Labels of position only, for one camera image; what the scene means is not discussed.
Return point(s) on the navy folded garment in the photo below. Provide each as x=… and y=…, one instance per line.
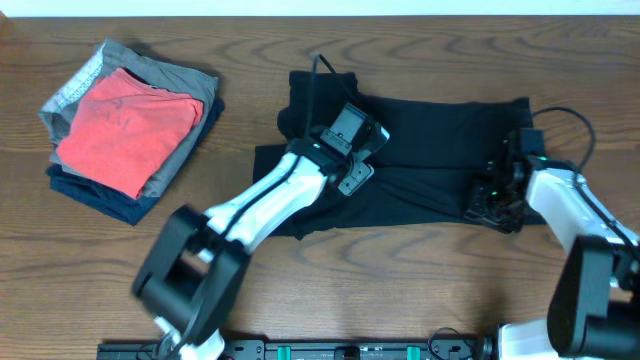
x=116, y=204

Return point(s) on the black polo shirt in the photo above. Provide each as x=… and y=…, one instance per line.
x=423, y=174

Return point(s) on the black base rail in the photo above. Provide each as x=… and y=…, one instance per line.
x=450, y=348

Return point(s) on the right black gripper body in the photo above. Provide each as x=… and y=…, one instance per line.
x=498, y=208

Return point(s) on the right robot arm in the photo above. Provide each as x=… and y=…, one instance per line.
x=594, y=311

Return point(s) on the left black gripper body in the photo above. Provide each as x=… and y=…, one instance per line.
x=356, y=177

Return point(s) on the red folded shirt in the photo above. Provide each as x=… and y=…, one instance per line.
x=124, y=130

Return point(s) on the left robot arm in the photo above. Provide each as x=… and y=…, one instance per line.
x=192, y=275

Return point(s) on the grey folded garment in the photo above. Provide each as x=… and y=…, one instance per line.
x=58, y=112

